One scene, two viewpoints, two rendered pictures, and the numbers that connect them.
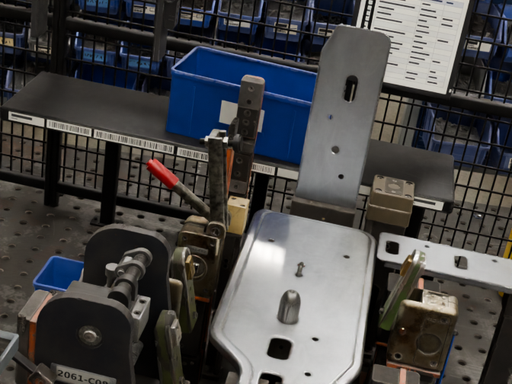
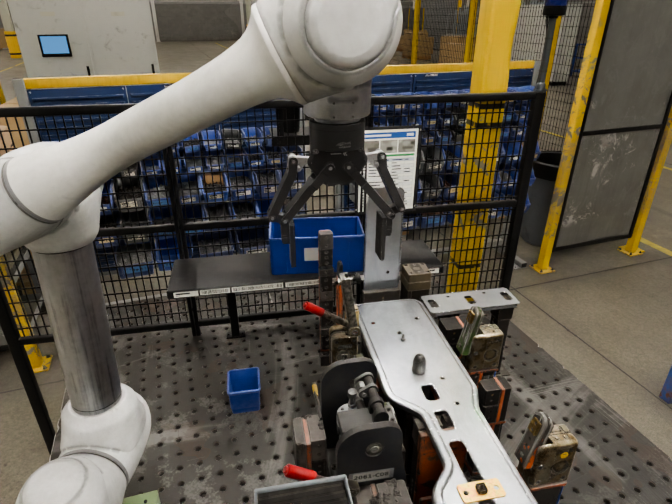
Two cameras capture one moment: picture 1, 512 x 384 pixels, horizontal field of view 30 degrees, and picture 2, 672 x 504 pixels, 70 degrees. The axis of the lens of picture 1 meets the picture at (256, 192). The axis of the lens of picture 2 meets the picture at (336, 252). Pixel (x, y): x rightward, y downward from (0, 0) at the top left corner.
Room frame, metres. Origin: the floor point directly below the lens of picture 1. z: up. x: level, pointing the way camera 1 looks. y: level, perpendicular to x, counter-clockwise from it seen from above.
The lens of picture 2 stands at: (0.36, 0.38, 1.79)
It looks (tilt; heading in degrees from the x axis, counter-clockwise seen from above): 27 degrees down; 343
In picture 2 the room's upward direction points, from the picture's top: straight up
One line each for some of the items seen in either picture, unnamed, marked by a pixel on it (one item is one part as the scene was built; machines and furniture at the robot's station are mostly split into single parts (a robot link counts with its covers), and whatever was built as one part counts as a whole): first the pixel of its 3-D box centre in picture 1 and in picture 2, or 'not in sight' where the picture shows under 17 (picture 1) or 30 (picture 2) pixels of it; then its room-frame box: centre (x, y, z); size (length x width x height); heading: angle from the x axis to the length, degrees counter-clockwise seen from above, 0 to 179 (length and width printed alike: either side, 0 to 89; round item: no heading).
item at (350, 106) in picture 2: not in sight; (337, 96); (0.99, 0.20, 1.69); 0.09 x 0.09 x 0.06
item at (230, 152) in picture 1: (215, 250); (339, 338); (1.43, 0.05, 0.95); 0.03 x 0.01 x 0.50; 174
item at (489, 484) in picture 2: not in sight; (481, 488); (0.85, -0.04, 1.01); 0.08 x 0.04 x 0.01; 85
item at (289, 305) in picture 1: (289, 308); (419, 364); (1.19, -0.08, 1.02); 0.03 x 0.03 x 0.07
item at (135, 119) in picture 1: (232, 138); (307, 266); (1.76, 0.06, 1.01); 0.90 x 0.22 x 0.03; 84
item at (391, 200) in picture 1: (374, 268); (412, 315); (1.57, -0.25, 0.88); 0.08 x 0.08 x 0.36; 84
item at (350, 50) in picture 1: (341, 120); (383, 241); (1.57, -0.13, 1.17); 0.12 x 0.01 x 0.34; 84
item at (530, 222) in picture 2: not in sight; (552, 200); (3.51, -2.48, 0.36); 0.50 x 0.50 x 0.73
